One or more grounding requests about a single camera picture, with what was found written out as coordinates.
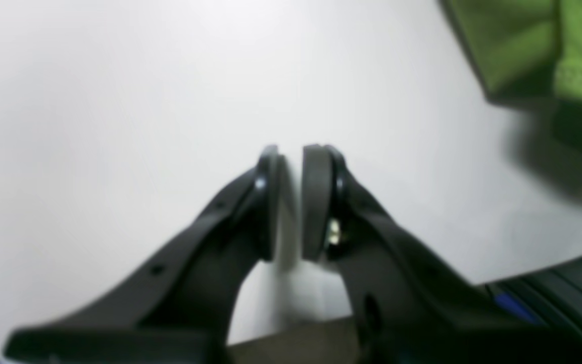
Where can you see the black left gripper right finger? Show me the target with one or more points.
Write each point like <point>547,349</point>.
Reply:
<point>408,305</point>

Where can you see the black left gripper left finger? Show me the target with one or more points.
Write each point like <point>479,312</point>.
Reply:
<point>176,307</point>

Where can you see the green T-shirt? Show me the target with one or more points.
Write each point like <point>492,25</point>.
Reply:
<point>526,49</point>

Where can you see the dark robot arm base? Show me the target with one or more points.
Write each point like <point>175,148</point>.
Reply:
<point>552,297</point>

